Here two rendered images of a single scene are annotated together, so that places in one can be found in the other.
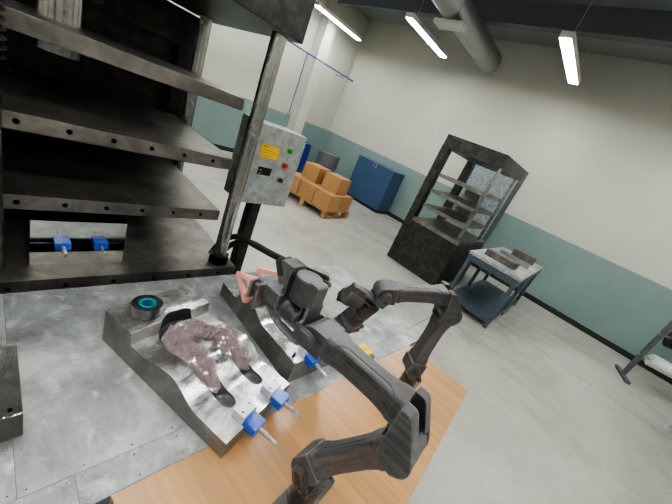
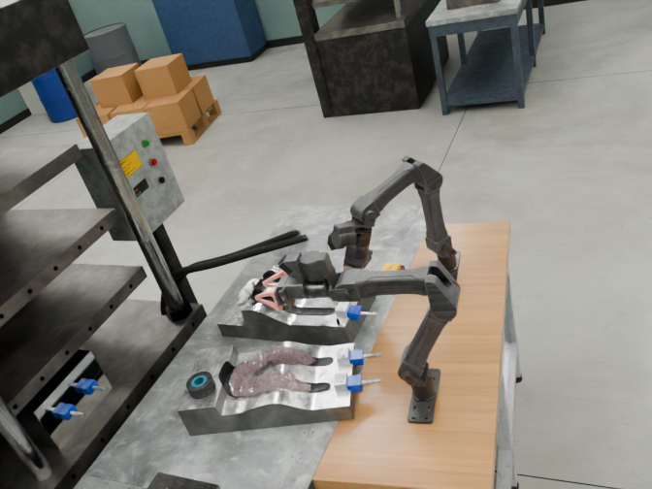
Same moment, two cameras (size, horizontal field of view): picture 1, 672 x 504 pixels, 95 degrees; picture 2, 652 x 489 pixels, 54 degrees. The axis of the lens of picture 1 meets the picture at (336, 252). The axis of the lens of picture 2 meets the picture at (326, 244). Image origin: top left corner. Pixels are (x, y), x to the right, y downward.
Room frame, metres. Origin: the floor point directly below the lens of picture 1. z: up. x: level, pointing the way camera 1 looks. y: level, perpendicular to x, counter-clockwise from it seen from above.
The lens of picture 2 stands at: (-0.82, 0.13, 2.16)
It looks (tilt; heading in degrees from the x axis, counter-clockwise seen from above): 31 degrees down; 354
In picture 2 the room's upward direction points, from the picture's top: 16 degrees counter-clockwise
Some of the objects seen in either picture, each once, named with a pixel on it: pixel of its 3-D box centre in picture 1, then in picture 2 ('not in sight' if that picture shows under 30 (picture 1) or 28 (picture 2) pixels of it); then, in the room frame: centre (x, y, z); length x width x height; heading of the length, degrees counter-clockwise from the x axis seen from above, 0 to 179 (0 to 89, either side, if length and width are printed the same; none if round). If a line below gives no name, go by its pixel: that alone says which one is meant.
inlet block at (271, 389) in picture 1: (281, 401); (360, 357); (0.66, -0.03, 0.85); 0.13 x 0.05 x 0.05; 70
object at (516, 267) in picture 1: (498, 278); (493, 20); (4.68, -2.48, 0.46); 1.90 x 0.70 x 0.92; 144
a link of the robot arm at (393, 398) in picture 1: (359, 385); (396, 292); (0.48, -0.15, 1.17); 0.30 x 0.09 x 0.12; 60
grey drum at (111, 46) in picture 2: (323, 169); (116, 64); (7.98, 1.12, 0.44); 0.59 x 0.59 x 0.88
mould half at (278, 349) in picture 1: (282, 313); (293, 302); (1.03, 0.10, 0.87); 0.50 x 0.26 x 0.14; 53
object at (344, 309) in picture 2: (314, 362); (357, 312); (0.82, -0.08, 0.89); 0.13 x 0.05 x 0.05; 53
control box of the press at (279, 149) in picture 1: (239, 250); (179, 285); (1.63, 0.53, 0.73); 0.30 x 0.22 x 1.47; 143
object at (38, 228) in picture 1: (70, 212); (22, 390); (1.08, 1.07, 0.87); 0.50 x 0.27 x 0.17; 53
